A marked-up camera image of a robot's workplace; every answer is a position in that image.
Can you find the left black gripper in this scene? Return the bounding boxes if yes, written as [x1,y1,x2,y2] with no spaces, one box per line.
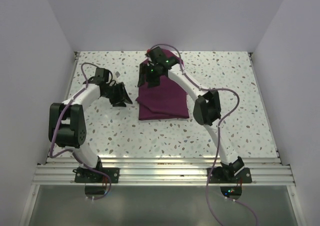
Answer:
[102,82,132,107]

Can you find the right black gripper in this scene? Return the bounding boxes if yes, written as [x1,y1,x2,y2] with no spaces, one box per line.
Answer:
[138,62,161,88]

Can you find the purple cloth mat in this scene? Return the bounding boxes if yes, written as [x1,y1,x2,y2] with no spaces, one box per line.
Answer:
[135,49,190,122]

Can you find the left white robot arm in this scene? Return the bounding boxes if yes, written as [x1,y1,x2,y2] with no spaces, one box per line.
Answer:
[48,66,133,183]

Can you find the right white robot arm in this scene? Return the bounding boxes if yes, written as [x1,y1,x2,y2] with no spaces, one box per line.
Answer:
[137,44,245,183]

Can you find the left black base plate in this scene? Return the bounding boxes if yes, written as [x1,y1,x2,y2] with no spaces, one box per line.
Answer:
[72,167,120,184]

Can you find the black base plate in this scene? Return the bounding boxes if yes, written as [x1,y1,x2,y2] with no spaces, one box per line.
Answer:
[209,166,253,184]
[72,167,120,184]

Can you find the aluminium rail frame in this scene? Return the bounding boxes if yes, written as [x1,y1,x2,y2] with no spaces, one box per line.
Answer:
[21,51,305,226]

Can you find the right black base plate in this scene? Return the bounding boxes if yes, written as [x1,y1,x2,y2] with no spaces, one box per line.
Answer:
[209,166,253,184]

